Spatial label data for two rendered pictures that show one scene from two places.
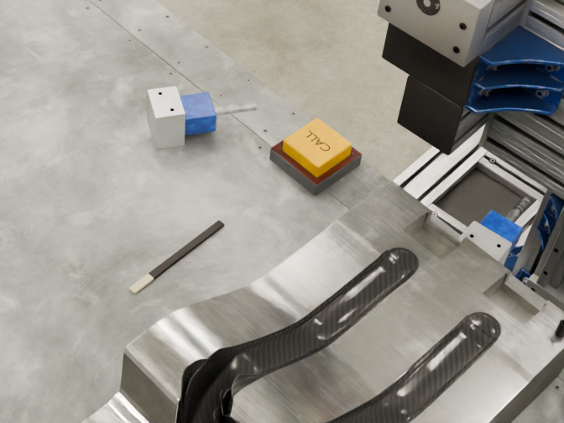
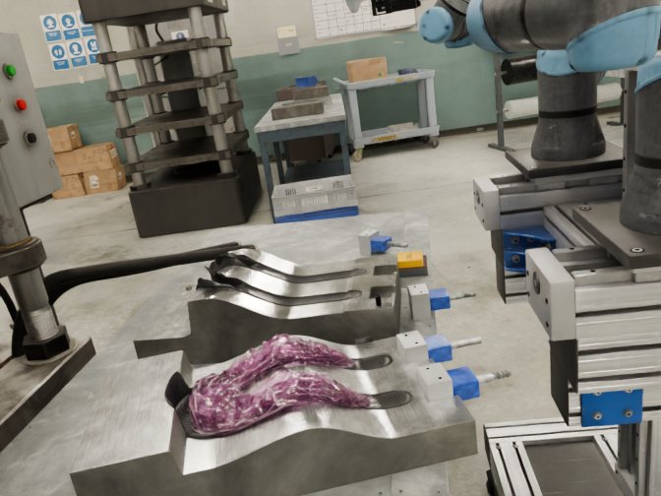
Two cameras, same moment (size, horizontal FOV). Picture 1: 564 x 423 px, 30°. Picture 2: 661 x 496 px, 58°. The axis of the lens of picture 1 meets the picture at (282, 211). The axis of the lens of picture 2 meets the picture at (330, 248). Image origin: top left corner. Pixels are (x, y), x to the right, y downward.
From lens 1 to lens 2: 116 cm
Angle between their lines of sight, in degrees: 57
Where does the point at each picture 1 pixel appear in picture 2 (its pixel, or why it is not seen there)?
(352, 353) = (299, 287)
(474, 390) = (318, 307)
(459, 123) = (505, 279)
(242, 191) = not seen: hidden behind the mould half
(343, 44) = not seen: outside the picture
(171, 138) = (365, 249)
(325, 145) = (409, 257)
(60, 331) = not seen: hidden behind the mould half
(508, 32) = (532, 226)
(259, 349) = (265, 269)
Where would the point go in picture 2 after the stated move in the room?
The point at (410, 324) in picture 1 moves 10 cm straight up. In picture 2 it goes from (330, 286) to (323, 239)
